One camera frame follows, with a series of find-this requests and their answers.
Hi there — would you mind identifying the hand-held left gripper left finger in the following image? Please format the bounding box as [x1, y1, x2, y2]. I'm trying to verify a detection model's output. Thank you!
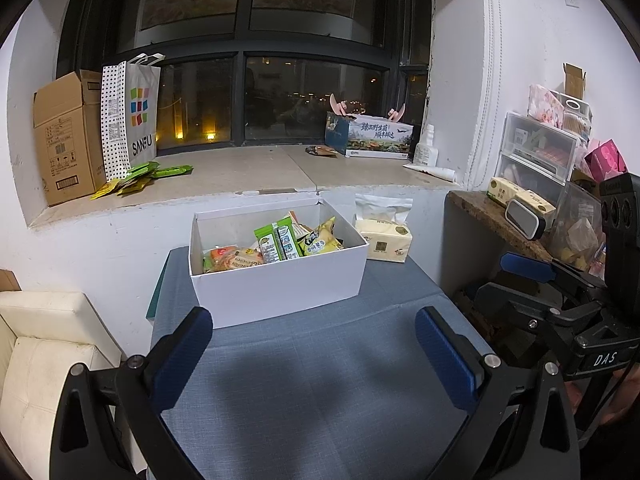
[49, 306, 213, 480]

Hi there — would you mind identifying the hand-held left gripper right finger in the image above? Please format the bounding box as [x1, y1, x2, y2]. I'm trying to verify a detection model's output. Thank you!
[414, 306, 581, 480]

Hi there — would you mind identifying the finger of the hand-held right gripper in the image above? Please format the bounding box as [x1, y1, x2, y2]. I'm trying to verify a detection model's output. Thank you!
[499, 252, 608, 293]
[472, 282, 583, 346]

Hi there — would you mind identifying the orange snack packet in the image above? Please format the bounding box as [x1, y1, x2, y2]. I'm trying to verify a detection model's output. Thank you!
[209, 245, 240, 266]

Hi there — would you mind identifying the cracker snack packet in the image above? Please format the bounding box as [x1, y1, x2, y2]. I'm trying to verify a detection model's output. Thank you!
[220, 246, 265, 273]

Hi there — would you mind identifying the white cardboard box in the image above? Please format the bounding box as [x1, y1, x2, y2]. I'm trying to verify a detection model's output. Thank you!
[188, 198, 369, 330]

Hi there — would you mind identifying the green white snack packet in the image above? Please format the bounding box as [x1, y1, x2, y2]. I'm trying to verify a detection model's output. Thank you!
[272, 215, 304, 261]
[253, 223, 284, 265]

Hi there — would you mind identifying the yellow snack packet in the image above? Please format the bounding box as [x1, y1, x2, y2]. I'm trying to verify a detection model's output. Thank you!
[298, 216, 345, 257]

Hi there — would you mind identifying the white orange-topped snack bag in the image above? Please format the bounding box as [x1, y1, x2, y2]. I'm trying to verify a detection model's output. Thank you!
[286, 210, 315, 240]

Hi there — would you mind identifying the grey white small device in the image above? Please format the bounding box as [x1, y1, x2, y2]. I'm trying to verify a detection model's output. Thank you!
[504, 198, 549, 240]

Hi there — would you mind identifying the clear plastic bag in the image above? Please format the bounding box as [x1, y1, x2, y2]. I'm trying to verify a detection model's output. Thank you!
[547, 180, 609, 272]

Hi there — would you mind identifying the wooden side shelf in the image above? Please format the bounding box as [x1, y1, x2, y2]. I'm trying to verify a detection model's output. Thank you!
[447, 189, 557, 262]

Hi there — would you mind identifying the small yellow green box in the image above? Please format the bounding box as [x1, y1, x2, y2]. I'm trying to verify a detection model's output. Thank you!
[487, 176, 557, 219]

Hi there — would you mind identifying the clear plastic drawer organizer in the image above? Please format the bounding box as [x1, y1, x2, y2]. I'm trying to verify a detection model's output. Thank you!
[497, 111, 592, 207]

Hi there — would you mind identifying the pink gift box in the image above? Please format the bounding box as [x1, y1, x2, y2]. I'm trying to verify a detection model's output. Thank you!
[583, 138, 629, 181]

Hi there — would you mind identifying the yellow tissue pack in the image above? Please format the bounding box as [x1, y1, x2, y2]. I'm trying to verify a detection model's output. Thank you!
[355, 218, 414, 264]

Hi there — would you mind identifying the blue tablecloth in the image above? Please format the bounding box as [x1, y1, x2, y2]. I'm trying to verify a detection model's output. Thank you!
[149, 245, 502, 480]

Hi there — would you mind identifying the white leather sofa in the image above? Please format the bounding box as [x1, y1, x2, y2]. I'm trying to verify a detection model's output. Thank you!
[0, 290, 124, 480]

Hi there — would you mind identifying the white tube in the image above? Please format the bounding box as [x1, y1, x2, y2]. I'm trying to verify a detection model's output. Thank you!
[403, 162, 457, 184]

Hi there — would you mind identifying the white plastic bottle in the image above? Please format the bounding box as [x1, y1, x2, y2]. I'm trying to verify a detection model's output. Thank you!
[412, 124, 440, 167]

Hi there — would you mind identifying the pink floral box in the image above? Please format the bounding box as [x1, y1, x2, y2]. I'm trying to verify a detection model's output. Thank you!
[527, 83, 566, 126]

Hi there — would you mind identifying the small open cardboard box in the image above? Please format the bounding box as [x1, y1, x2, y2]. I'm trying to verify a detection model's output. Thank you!
[562, 62, 589, 99]

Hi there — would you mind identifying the landscape printed tissue box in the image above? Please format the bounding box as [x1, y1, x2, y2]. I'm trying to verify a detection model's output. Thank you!
[344, 114, 415, 160]

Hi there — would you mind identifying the dark blue gift box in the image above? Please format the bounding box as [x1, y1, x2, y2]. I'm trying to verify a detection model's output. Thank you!
[324, 111, 354, 154]

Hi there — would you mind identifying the brown cardboard box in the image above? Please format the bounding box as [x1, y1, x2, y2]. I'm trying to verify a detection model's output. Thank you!
[33, 70, 109, 207]

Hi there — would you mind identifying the white dotted shopping bag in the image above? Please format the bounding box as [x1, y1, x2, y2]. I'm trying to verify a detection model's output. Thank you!
[101, 53, 166, 183]

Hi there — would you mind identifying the clear box with white ring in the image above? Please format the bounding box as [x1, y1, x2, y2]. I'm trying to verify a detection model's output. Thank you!
[554, 92, 594, 142]

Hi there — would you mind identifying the black window frame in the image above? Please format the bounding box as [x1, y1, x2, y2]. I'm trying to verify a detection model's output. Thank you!
[55, 0, 434, 158]

